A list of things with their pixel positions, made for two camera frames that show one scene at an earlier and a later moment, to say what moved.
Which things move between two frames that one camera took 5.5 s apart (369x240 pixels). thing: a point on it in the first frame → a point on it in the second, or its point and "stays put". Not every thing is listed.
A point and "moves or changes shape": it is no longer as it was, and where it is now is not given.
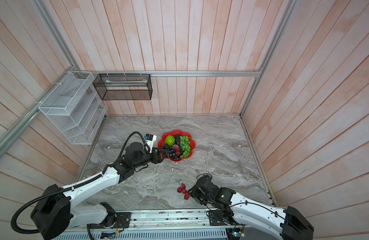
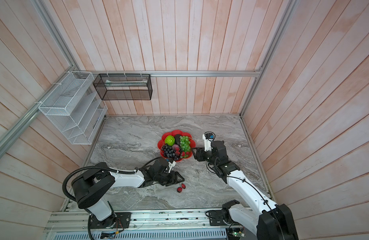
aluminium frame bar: [171, 72] stays put
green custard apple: [170, 140] stays put
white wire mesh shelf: [75, 107] stays put
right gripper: [193, 193] → [200, 152]
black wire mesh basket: [124, 86] stays put
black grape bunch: [171, 152] stays put
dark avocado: [177, 140] stays put
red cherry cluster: [182, 189] moves or changes shape
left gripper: [159, 159] → [174, 178]
